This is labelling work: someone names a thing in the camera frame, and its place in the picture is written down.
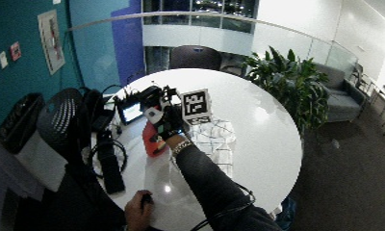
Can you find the grey sofa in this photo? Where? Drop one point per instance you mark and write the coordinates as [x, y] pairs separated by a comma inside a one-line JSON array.
[[343, 96]]

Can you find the red packet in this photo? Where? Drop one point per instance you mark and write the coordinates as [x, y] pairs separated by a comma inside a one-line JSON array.
[[154, 142]]

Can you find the small black monitor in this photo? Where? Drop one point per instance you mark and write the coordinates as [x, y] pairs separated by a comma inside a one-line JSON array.
[[131, 112]]

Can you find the white checked cloth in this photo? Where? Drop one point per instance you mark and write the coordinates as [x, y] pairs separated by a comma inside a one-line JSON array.
[[216, 144]]

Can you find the framed wall poster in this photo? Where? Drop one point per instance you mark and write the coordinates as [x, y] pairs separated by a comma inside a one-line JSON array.
[[51, 41]]

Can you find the green potted plant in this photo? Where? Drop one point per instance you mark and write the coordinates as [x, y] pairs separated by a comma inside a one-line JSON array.
[[287, 86]]

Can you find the black bin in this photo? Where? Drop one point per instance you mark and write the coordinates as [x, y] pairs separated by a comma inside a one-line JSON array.
[[19, 123]]

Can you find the small black controller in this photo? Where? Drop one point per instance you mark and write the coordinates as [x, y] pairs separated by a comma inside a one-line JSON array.
[[147, 199]]

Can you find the dark round chair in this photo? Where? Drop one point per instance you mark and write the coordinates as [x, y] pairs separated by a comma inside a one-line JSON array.
[[195, 57]]

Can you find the red wall sign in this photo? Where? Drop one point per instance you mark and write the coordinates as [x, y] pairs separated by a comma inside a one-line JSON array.
[[15, 51]]

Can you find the white cube with black markers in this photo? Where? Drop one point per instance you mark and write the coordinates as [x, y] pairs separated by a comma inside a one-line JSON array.
[[196, 105]]

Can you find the white wall paper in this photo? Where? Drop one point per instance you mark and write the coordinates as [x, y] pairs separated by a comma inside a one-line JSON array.
[[3, 59]]

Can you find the black power strip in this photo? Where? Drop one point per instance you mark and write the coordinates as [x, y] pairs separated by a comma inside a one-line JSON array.
[[111, 168]]

